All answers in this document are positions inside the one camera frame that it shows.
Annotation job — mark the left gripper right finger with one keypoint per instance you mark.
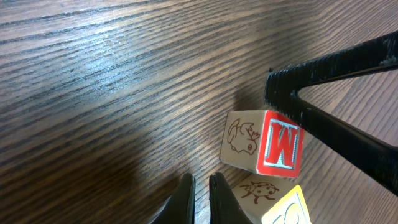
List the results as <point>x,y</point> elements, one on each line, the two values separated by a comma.
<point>224,207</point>

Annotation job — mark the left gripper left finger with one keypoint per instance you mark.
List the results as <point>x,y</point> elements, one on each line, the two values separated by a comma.
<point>181,205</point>

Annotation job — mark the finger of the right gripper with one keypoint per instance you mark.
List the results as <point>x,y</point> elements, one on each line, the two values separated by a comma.
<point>374,157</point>

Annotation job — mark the yellow block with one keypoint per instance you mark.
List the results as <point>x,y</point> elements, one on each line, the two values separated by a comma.
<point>266,199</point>

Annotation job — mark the red M block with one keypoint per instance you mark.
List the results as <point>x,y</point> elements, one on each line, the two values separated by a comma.
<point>263,142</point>

